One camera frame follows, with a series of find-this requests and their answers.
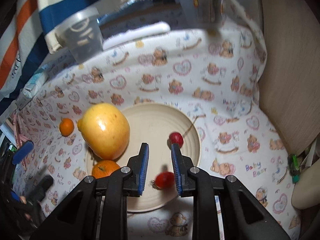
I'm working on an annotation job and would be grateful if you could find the bear print tablecloth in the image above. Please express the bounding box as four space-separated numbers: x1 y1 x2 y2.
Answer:
10 27 303 240

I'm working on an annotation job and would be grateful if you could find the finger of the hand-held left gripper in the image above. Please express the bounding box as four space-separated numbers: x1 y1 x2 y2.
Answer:
26 174 54 202
12 141 34 164

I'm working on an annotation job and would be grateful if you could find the striped hanging blanket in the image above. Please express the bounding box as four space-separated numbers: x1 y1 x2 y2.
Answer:
0 0 237 100

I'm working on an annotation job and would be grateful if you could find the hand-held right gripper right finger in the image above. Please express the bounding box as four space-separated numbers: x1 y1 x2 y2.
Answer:
171 144 292 240

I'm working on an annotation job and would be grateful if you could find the baby wipes pack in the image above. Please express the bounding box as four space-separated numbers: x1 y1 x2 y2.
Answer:
15 64 54 108

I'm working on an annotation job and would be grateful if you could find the beige fabric chair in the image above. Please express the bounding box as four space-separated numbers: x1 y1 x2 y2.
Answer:
257 0 320 210

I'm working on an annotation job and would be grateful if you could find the large yellow pear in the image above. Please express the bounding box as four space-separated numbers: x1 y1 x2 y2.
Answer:
77 102 130 161

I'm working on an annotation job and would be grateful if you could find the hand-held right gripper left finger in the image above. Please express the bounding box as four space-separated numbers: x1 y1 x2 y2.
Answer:
30 142 150 240

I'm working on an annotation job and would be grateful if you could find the orange mandarin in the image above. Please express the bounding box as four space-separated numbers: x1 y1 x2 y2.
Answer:
59 118 75 137
92 159 122 179

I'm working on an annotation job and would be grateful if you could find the beige round plate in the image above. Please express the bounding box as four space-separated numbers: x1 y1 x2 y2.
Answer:
85 102 202 212

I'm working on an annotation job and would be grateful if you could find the red hawthorn berry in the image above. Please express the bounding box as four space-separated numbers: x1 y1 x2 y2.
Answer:
151 171 174 190
169 132 185 147

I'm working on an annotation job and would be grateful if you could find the printed carton box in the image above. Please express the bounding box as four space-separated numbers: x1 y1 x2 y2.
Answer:
179 0 224 27

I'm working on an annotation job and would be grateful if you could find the clear jar with white lid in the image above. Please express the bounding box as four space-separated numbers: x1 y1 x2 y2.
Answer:
54 6 103 64

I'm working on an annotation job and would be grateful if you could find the small green object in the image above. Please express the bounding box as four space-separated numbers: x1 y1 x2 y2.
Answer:
287 154 300 183

